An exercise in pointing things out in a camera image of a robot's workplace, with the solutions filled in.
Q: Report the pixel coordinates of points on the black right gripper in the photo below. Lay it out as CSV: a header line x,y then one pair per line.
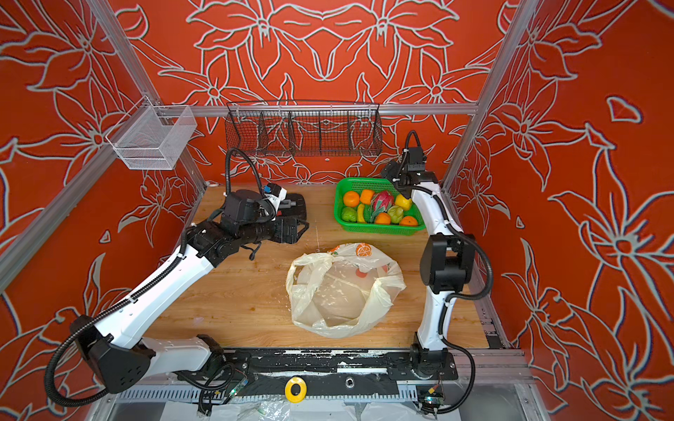
x,y
397,166

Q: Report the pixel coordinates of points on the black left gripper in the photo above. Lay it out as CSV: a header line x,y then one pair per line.
x,y
293,235

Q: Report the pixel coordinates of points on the red dragon fruit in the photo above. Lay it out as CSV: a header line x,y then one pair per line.
x,y
381,202

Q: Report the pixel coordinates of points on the orange printed plastic bag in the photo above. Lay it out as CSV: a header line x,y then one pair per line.
x,y
343,292

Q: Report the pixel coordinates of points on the green apple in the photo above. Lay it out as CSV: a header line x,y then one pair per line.
x,y
396,214

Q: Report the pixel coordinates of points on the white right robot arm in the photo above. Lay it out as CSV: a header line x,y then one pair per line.
x,y
453,267

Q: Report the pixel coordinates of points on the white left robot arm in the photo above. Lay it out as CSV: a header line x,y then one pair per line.
x,y
114,344

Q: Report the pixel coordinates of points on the green plastic basket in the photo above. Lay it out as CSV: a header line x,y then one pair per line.
x,y
376,185

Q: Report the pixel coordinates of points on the yellow banana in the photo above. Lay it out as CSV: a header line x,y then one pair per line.
x,y
360,213

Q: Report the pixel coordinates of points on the yellow round button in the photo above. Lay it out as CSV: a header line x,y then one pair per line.
x,y
295,390

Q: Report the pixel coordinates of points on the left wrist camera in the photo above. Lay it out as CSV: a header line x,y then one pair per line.
x,y
275,194

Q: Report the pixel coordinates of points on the black wire mesh basket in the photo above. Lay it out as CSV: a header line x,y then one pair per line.
x,y
305,129

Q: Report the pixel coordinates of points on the white wire mesh basket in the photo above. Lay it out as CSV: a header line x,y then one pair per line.
x,y
152,137

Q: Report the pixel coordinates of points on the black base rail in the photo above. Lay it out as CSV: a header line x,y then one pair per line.
x,y
328,373

